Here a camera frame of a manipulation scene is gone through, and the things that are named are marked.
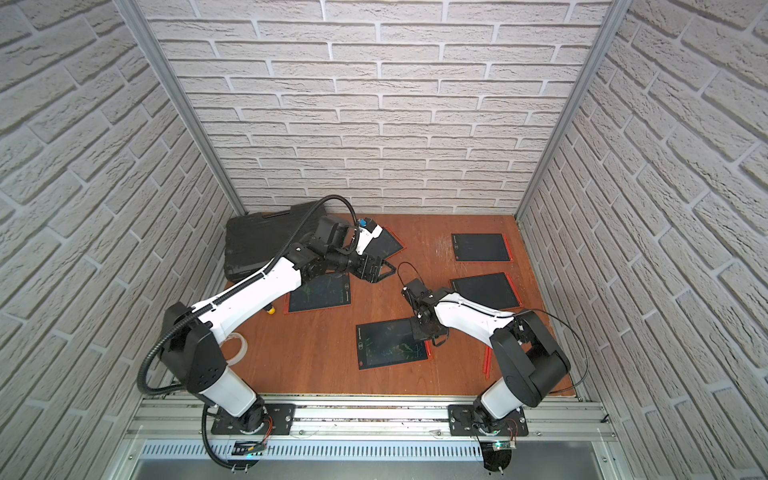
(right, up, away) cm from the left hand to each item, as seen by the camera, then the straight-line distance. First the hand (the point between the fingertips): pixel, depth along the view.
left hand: (390, 262), depth 77 cm
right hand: (+12, -22, +11) cm, 27 cm away
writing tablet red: (-20, -10, +20) cm, 30 cm away
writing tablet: (+36, -11, +22) cm, 44 cm away
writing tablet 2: (+34, +4, +33) cm, 47 cm away
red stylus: (+28, -29, +6) cm, 40 cm away
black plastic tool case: (-49, +6, +26) cm, 56 cm away
